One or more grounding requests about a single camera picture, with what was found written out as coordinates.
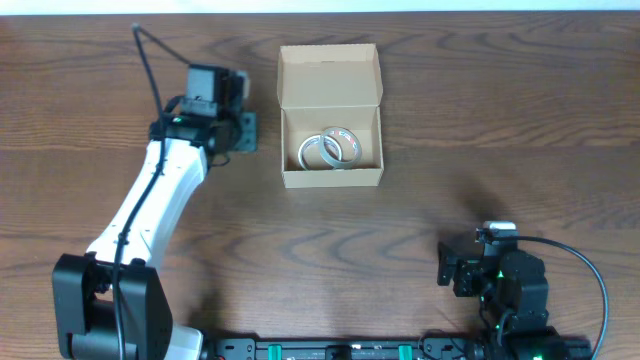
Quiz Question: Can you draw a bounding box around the white tape roll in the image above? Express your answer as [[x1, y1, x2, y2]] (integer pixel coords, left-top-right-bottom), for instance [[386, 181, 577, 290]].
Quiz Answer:
[[297, 135, 343, 171]]

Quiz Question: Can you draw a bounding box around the brown cardboard box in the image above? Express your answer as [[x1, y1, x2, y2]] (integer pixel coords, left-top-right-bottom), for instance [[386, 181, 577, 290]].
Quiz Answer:
[[277, 44, 384, 189]]

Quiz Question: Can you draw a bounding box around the grey tape roll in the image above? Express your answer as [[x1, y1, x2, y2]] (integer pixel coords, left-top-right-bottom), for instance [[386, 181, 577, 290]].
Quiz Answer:
[[319, 127, 363, 170]]

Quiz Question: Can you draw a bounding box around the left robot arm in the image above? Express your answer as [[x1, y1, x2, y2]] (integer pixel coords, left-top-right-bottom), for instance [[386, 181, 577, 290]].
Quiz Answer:
[[52, 65, 257, 359]]

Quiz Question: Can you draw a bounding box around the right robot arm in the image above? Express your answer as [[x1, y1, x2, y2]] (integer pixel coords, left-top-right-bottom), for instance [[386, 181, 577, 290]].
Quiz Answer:
[[437, 241, 571, 359]]

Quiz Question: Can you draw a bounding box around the right black cable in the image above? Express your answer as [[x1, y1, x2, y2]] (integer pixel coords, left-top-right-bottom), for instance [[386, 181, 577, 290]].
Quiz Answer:
[[514, 235, 610, 360]]

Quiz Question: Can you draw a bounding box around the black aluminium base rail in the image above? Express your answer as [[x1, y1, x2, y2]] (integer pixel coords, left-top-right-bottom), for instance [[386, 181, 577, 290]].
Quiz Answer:
[[199, 337, 594, 360]]

